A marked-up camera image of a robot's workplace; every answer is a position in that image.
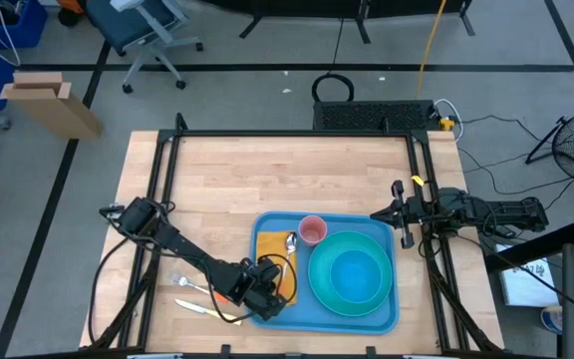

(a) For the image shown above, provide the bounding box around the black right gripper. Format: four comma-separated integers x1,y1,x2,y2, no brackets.
369,179,417,249

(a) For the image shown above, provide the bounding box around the green plastic plate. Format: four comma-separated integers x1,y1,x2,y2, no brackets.
307,230,395,318

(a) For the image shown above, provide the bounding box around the yellow cloth napkin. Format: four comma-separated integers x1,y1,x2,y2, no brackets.
255,229,299,306

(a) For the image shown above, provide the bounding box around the silver metal spoon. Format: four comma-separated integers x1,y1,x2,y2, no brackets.
277,231,300,283

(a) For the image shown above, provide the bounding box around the blue plastic bowl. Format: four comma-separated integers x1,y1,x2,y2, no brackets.
329,248,383,305

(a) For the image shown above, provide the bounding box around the pink plastic cup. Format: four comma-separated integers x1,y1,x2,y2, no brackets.
298,214,329,247

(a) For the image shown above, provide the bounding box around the fork with orange handle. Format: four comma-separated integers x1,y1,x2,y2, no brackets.
169,272,229,304

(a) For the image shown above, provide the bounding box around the blue plastic tray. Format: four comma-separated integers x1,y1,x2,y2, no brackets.
247,210,401,336

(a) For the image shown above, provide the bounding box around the black perforated computer case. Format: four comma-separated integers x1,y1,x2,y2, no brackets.
312,99,441,133

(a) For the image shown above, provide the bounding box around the white printed paper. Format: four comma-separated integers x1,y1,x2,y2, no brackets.
495,242,561,308

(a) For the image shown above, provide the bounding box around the black floor fan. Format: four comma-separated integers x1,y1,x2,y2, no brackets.
524,104,574,182

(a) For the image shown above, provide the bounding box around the black side desk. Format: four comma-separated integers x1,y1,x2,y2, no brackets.
483,218,574,359

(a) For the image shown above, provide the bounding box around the black partition screen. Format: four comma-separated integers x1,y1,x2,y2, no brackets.
201,0,477,46

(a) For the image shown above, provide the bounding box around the tall cardboard box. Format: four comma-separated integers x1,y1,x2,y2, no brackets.
0,71,103,142

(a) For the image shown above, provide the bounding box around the grey office chair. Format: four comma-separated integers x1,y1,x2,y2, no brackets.
85,0,205,96

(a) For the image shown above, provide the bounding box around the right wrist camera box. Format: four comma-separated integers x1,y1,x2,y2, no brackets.
409,197,431,223

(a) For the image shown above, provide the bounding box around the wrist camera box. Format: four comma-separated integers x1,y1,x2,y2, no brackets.
409,197,431,223
255,256,282,283

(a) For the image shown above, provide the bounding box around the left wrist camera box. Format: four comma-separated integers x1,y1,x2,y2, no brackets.
255,256,282,283

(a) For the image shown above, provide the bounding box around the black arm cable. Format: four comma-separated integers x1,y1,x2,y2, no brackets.
87,201,299,345

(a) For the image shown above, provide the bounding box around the knife with wooden handle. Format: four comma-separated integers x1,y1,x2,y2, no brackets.
173,297,244,327

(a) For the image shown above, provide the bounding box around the white power cable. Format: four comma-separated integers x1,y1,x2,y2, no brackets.
432,98,465,145

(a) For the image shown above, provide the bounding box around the black aluminium rig frame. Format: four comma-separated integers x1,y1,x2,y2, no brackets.
80,112,505,359

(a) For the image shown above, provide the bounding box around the black coiled cable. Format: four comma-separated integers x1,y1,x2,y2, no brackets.
310,73,356,104

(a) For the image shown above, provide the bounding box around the yellow hanging cable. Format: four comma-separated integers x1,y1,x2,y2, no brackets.
415,0,448,100

